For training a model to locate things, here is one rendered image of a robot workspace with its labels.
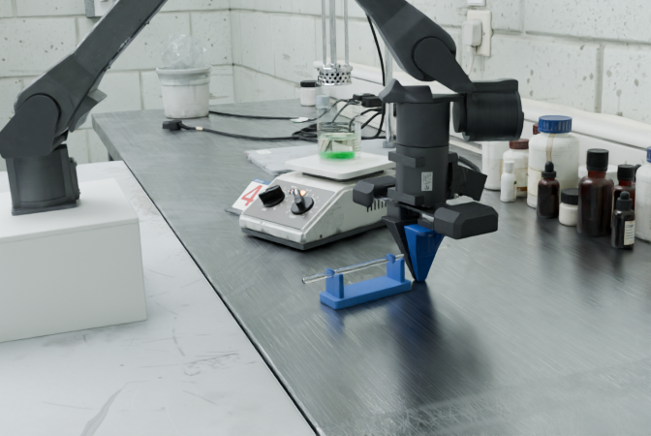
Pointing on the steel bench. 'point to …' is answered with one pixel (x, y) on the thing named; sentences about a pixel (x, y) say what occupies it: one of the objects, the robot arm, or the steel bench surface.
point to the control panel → (281, 214)
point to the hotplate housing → (348, 218)
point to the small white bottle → (509, 182)
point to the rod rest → (383, 287)
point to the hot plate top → (370, 163)
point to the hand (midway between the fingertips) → (419, 250)
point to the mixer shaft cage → (335, 73)
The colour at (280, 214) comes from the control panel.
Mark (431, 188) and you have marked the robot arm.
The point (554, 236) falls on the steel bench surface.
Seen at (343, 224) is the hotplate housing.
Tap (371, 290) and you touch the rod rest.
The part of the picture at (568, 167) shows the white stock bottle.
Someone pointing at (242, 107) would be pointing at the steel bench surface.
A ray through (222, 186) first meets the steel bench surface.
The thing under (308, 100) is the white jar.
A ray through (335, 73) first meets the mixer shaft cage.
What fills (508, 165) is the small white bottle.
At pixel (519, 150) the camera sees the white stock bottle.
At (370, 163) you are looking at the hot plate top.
